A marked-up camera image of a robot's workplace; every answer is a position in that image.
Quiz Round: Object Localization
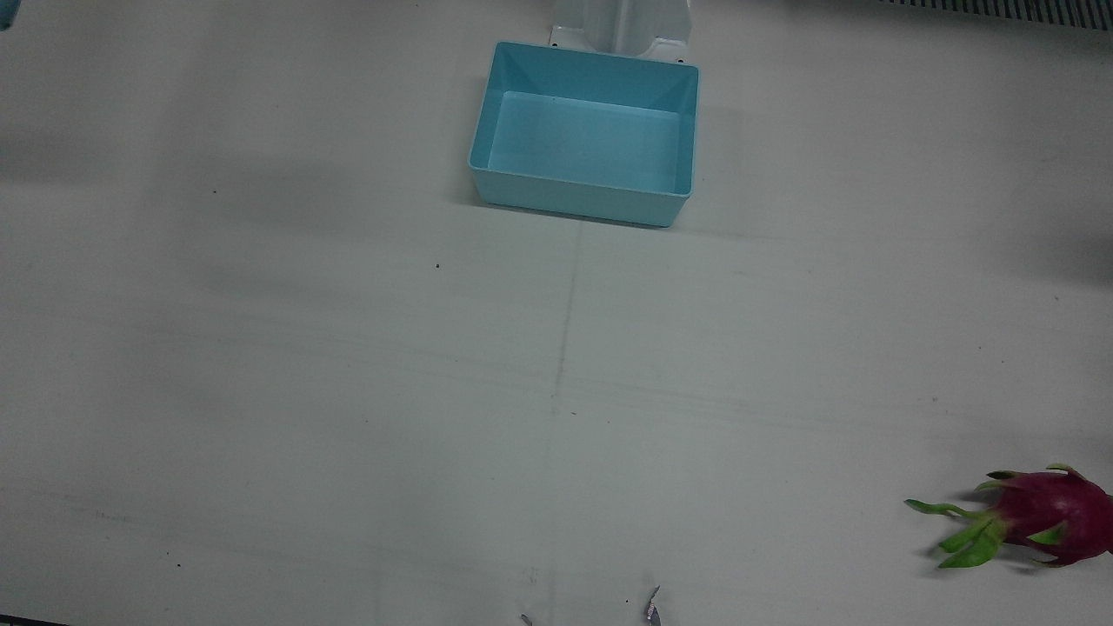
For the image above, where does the red dragon fruit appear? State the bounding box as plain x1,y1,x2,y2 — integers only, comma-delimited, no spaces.
904,463,1113,570

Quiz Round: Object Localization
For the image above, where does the light blue plastic bin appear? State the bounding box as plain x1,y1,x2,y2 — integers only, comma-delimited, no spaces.
468,41,701,229

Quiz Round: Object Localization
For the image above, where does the grey ribbed floor grating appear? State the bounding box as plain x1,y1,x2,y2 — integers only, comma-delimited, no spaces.
878,0,1113,33

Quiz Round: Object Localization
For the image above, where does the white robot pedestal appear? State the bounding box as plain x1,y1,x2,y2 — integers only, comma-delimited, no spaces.
548,0,694,63

